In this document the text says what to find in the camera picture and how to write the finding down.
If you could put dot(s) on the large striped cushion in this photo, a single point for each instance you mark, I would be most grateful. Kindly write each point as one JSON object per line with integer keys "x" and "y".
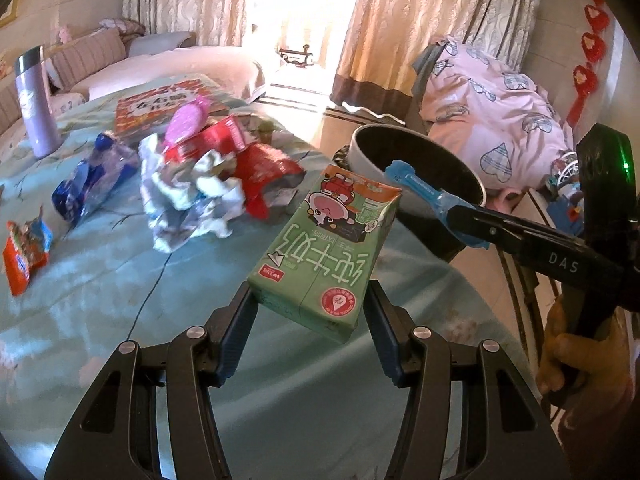
{"x": 87, "y": 55}

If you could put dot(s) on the red snack bag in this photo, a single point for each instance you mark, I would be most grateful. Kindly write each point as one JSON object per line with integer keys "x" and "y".
{"x": 262, "y": 170}

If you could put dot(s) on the person's right forearm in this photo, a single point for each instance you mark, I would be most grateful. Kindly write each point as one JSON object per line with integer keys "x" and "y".
{"x": 592, "y": 442}

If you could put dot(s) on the crumpled white paper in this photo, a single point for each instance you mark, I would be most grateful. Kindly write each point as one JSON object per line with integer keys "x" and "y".
{"x": 175, "y": 195}

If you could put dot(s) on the cream sofa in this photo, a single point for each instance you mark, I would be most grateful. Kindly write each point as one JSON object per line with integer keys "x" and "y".
{"x": 200, "y": 62}

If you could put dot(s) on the teal floral tablecloth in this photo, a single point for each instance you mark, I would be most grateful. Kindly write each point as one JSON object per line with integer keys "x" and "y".
{"x": 125, "y": 310}

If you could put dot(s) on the purple thermos bottle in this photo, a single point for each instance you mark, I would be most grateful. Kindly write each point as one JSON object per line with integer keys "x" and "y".
{"x": 37, "y": 110}

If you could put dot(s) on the white bin with black liner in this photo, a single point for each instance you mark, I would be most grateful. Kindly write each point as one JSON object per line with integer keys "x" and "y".
{"x": 415, "y": 155}

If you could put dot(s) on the crushed blue label plastic bottle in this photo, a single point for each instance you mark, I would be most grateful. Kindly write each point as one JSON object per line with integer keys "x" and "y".
{"x": 95, "y": 175}

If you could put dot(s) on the pink heart print quilt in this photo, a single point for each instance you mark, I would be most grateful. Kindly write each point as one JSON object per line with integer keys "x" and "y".
{"x": 500, "y": 110}

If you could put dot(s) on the grey cloth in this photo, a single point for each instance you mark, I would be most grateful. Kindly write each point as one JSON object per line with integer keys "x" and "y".
{"x": 425, "y": 67}

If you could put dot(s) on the person's right hand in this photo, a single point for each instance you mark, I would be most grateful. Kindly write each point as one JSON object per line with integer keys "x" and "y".
{"x": 562, "y": 360}

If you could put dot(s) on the crumpled green wrapper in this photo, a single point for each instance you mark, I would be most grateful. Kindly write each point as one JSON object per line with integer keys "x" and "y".
{"x": 265, "y": 130}

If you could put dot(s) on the toy train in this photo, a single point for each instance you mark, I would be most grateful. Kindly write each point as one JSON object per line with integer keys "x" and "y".
{"x": 296, "y": 56}

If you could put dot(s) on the beige patterned curtain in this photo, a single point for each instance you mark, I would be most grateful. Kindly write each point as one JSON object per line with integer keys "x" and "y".
{"x": 425, "y": 20}
{"x": 185, "y": 0}

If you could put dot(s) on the grey pillow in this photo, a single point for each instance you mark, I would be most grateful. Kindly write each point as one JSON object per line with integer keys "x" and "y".
{"x": 160, "y": 42}

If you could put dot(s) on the red cardboard packet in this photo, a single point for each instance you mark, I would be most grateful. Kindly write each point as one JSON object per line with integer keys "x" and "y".
{"x": 217, "y": 137}

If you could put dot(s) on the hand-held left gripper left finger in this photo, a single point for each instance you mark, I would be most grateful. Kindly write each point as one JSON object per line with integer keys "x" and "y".
{"x": 237, "y": 332}

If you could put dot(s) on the small striped pillow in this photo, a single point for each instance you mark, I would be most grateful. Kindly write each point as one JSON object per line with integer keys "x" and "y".
{"x": 122, "y": 27}

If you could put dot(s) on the red cover book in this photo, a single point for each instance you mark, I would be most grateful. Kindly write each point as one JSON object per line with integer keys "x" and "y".
{"x": 150, "y": 105}

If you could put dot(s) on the green milk carton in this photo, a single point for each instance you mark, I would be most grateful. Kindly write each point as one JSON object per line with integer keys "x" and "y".
{"x": 320, "y": 260}

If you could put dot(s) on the orange snack wrapper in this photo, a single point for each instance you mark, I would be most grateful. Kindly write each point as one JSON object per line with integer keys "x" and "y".
{"x": 22, "y": 265}

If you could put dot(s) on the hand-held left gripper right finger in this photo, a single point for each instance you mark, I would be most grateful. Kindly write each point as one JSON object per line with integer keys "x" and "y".
{"x": 386, "y": 340}

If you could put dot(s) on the pink plush toy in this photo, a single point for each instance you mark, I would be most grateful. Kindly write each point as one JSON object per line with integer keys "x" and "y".
{"x": 63, "y": 34}

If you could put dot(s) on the colourful plastic toy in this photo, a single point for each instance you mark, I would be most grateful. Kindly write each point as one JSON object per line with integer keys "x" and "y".
{"x": 565, "y": 195}

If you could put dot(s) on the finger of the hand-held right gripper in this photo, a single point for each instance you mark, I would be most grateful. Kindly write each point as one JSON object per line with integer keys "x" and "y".
{"x": 470, "y": 232}
{"x": 425, "y": 182}

